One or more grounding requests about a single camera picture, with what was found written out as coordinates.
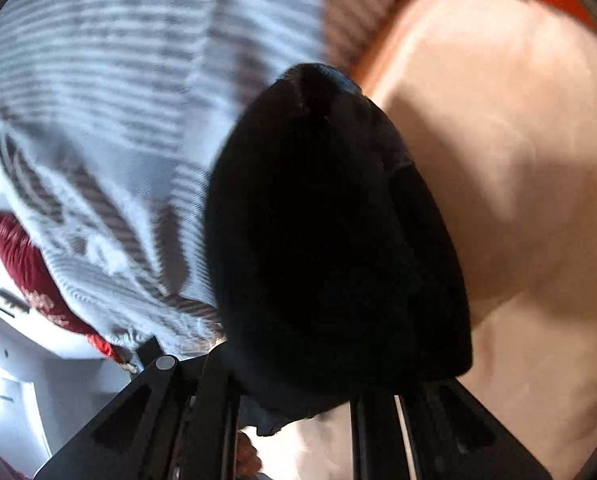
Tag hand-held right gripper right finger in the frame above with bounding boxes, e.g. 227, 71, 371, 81
351, 379, 553, 480

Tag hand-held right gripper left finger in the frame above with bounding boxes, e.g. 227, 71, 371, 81
33, 337, 242, 480

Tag black pants with blue stripe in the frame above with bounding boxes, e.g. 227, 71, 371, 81
203, 62, 475, 437

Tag person's left hand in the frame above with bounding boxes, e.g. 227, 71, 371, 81
236, 431, 262, 477

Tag dark red floral cushion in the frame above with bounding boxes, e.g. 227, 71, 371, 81
0, 210, 132, 363

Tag cream bed sheet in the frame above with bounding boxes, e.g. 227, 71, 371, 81
278, 0, 597, 480

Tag grey white striped duvet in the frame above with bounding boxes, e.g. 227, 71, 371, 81
0, 0, 400, 362

